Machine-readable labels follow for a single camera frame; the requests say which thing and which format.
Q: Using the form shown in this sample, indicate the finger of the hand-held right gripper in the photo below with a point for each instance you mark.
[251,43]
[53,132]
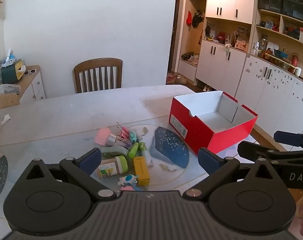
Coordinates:
[251,150]
[286,138]

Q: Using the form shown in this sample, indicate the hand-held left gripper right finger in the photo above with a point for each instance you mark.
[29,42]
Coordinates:
[210,161]

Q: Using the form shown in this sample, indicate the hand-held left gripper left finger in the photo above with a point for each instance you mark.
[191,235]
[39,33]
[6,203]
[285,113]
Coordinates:
[90,161]

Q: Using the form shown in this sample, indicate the green-lidded brown jar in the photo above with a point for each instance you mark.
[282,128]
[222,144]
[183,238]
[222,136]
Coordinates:
[114,166]

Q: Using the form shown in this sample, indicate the red cardboard box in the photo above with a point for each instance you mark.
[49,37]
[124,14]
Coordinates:
[206,135]

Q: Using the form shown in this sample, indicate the clear bottle with pink cap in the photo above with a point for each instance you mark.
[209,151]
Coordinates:
[104,136]

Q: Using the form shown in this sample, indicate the pink binder clip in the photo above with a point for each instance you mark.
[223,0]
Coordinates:
[124,132]

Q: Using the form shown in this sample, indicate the green highlighter pen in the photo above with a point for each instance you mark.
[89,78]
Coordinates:
[133,150]

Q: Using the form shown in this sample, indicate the yellow small box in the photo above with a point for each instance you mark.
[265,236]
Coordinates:
[141,171]

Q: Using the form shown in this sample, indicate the white and green tube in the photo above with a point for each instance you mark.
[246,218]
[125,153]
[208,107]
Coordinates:
[144,150]

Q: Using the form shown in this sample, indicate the blue speckled pad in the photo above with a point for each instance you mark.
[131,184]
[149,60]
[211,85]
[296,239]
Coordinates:
[170,147]

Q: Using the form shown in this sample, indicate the long white stickered cabinet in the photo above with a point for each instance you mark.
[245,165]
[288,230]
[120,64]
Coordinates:
[274,97]

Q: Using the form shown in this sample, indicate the white cup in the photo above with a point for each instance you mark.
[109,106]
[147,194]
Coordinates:
[298,71]

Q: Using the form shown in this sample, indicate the row of shoes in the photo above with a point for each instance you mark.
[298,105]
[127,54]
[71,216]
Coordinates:
[207,89]

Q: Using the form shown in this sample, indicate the red kettle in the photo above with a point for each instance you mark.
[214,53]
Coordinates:
[294,60]

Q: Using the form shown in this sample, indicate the blue bowl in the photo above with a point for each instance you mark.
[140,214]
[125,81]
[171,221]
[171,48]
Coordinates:
[281,54]

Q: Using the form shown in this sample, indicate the beige slippers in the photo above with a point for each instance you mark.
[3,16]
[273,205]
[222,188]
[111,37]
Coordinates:
[182,80]

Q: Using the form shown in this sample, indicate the white lower cabinet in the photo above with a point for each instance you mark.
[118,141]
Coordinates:
[219,65]

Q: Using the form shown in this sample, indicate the red patterned rug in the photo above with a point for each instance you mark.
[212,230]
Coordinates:
[171,78]

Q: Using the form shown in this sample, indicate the white crumpled tissue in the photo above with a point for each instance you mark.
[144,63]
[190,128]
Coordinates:
[6,119]

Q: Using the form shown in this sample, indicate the white side cabinet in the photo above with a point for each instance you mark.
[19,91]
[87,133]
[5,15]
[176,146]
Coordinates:
[34,85]

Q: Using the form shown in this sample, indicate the wooden chair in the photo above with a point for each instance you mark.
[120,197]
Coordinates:
[98,66]

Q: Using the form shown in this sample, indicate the low white bench cabinet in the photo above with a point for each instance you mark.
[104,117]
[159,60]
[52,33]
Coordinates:
[187,67]

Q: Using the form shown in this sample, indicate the wooden open shelf unit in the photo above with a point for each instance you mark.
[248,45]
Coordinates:
[279,37]

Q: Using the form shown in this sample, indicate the pink small box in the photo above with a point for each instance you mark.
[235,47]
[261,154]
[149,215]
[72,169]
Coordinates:
[241,46]

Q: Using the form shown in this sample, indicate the brown cardboard box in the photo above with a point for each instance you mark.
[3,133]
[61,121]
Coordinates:
[5,102]

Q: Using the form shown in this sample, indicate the white sunglasses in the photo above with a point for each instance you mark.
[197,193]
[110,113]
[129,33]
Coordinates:
[30,72]

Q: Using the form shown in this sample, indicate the dark bag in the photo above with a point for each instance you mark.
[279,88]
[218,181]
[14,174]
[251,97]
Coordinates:
[187,55]

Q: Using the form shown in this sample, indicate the clear plastic bag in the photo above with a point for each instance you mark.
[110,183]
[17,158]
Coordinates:
[7,89]

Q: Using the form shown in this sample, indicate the yellow and teal tissue box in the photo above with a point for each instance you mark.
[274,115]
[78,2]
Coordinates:
[12,72]

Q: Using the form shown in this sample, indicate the dark wooden door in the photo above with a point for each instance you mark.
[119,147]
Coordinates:
[175,30]

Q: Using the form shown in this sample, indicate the black cap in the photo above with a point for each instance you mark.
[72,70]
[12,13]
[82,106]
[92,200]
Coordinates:
[197,20]

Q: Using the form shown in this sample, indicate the red hat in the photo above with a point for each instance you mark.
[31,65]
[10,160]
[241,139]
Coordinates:
[189,18]

